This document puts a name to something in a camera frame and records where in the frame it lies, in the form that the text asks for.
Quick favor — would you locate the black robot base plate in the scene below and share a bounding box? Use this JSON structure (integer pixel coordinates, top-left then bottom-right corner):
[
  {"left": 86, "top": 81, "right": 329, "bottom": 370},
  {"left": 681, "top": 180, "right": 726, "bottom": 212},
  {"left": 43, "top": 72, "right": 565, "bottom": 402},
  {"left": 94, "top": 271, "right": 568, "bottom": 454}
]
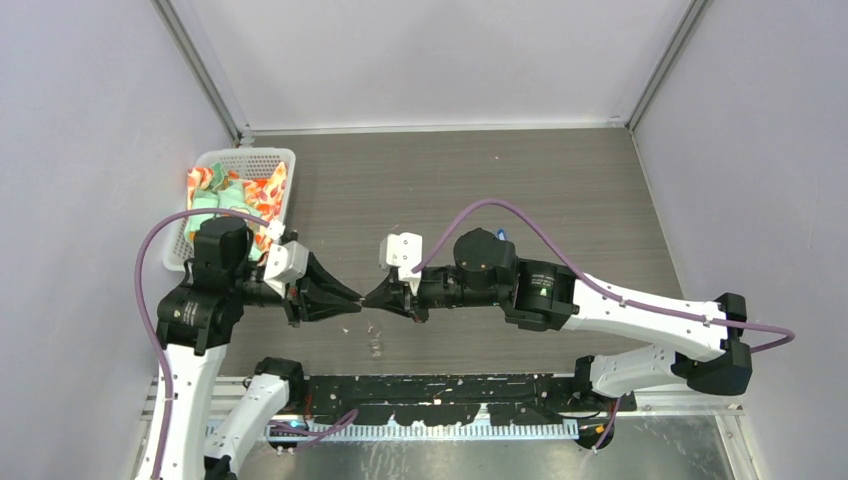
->
[{"left": 283, "top": 373, "right": 614, "bottom": 426}]

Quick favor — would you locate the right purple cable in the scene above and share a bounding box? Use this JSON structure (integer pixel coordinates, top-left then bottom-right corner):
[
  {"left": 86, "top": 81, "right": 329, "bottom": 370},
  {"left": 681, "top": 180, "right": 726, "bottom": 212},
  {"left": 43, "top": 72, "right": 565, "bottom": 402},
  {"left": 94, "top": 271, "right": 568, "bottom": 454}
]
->
[{"left": 410, "top": 198, "right": 796, "bottom": 453}]

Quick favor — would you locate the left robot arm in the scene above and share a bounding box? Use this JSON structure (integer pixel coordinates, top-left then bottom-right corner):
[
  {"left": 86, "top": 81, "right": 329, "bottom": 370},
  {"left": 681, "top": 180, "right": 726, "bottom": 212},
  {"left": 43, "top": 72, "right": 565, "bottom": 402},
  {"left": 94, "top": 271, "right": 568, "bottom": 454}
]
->
[{"left": 135, "top": 208, "right": 362, "bottom": 479}]

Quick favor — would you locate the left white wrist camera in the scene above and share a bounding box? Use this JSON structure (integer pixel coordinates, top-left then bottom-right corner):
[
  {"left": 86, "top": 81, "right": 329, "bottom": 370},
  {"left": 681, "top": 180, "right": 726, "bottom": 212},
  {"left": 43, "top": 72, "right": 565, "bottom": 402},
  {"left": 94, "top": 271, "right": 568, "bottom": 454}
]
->
[{"left": 263, "top": 241, "right": 310, "bottom": 298}]

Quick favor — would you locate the colourful patterned cloth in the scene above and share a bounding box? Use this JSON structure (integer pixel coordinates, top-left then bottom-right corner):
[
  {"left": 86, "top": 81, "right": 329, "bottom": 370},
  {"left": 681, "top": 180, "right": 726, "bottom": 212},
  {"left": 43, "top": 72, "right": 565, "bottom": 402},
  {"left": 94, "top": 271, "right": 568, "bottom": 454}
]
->
[{"left": 187, "top": 162, "right": 288, "bottom": 222}]

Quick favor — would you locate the aluminium frame rail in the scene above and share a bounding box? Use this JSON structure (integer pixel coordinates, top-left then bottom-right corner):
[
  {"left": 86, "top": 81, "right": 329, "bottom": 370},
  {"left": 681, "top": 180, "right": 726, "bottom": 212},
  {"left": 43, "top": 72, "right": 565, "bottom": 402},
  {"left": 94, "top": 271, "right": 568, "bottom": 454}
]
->
[{"left": 140, "top": 370, "right": 745, "bottom": 422}]

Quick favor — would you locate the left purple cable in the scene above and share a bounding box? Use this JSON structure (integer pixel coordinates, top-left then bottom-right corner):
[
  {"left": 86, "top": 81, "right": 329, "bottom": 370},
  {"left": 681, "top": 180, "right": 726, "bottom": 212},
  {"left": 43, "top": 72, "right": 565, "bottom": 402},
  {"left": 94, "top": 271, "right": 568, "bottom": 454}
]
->
[{"left": 134, "top": 208, "right": 359, "bottom": 480}]

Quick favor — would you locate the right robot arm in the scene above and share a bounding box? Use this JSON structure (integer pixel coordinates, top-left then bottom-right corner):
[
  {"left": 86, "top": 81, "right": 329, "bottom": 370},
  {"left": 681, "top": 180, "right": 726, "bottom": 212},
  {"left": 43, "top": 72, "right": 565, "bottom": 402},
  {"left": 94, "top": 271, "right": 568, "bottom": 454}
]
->
[{"left": 363, "top": 228, "right": 753, "bottom": 411}]

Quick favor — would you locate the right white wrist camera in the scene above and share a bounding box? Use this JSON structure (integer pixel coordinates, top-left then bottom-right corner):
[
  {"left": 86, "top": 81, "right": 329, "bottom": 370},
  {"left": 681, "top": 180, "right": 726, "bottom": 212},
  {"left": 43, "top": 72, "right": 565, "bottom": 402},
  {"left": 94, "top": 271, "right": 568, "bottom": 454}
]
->
[{"left": 378, "top": 232, "right": 423, "bottom": 296}]

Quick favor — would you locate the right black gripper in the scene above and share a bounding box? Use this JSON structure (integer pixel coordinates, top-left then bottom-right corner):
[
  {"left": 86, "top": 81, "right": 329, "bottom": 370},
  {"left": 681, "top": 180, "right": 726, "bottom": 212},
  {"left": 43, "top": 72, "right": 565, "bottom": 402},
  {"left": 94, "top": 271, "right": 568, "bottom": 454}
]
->
[{"left": 362, "top": 265, "right": 503, "bottom": 323}]

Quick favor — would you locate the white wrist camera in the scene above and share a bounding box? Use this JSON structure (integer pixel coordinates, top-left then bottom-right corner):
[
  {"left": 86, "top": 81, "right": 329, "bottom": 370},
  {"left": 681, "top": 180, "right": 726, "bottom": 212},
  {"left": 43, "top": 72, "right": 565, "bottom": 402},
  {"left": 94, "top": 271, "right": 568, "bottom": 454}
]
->
[
  {"left": 378, "top": 232, "right": 423, "bottom": 296},
  {"left": 263, "top": 241, "right": 310, "bottom": 298}
]

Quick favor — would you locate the purple cable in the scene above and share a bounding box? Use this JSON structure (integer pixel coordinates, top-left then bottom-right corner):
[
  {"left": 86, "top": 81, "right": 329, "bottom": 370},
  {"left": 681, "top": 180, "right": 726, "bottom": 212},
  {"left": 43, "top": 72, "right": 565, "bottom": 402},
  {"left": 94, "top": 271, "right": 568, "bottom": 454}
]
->
[
  {"left": 134, "top": 208, "right": 359, "bottom": 480},
  {"left": 410, "top": 198, "right": 796, "bottom": 453}
]

